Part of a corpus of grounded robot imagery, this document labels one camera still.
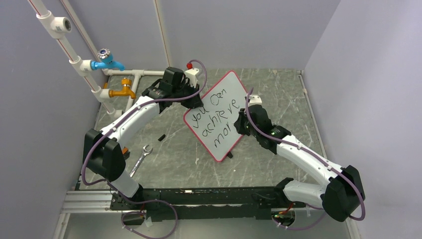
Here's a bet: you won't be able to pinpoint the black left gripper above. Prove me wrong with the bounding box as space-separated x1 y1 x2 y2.
173 81 203 109

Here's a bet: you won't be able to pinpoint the pink framed whiteboard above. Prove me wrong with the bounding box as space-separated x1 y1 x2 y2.
183 71 247 162

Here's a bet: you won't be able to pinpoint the black marker cap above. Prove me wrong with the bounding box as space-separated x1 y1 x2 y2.
158 134 166 141

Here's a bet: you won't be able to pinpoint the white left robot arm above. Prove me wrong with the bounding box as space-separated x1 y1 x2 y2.
81 66 205 209

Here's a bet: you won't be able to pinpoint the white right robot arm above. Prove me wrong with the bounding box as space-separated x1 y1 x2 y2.
234 105 366 222

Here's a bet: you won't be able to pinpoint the orange brass faucet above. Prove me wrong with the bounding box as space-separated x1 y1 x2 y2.
108 78 136 99

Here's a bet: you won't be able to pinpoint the silver combination wrench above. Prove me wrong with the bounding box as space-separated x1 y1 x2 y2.
129 145 153 177

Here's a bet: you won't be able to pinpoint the blue plastic faucet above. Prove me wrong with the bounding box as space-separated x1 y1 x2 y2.
90 48 125 71

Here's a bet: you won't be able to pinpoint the orange black hex keys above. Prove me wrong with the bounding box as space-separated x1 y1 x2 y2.
122 147 130 160

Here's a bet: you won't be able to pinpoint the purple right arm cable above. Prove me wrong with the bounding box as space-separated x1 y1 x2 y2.
244 87 366 232

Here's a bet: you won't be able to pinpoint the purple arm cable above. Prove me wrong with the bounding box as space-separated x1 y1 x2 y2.
81 59 208 239
244 87 366 232

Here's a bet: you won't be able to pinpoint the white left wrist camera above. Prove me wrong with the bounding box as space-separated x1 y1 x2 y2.
184 62 201 88

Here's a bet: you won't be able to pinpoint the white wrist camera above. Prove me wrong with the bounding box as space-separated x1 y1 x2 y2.
246 95 262 107
184 62 201 88

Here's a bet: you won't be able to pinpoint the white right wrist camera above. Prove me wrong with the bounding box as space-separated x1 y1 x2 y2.
246 95 262 107

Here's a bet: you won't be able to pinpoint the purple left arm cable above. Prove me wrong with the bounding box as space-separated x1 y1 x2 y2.
81 59 208 239

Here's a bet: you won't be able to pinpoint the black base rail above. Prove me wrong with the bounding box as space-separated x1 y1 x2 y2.
109 186 305 222

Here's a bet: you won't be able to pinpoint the white PVC pipe frame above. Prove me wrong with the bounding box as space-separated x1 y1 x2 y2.
28 0 164 119

